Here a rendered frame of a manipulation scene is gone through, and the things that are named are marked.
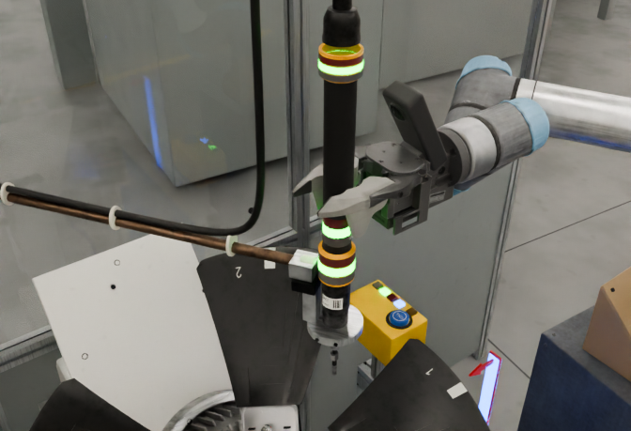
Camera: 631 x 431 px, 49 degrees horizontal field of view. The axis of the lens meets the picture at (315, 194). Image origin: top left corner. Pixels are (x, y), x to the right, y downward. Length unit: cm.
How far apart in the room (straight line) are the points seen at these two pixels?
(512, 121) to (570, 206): 302
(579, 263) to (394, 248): 156
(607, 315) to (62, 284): 102
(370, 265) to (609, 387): 82
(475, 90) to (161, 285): 60
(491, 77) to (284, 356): 50
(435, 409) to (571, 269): 236
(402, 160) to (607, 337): 84
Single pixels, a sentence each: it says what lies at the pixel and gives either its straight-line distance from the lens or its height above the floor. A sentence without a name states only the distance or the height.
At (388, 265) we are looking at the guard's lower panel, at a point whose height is 73.
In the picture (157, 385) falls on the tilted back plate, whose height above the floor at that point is 118.
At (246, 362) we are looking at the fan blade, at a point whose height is 131.
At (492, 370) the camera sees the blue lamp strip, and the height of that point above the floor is 116.
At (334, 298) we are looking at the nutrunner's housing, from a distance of 82.
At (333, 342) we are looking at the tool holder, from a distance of 85.
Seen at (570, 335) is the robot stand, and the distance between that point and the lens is 161.
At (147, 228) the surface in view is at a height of 155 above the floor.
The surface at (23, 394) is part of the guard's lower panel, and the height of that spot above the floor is 87.
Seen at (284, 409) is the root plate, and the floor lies 128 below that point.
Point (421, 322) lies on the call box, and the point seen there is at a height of 107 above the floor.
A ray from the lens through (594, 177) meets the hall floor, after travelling 421.
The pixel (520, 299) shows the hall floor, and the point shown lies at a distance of 322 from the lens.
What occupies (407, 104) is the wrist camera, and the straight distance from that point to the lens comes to 73.
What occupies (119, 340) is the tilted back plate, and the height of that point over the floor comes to 125.
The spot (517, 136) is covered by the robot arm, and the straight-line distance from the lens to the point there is 89.
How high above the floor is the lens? 207
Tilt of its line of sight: 33 degrees down
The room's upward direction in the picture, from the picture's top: straight up
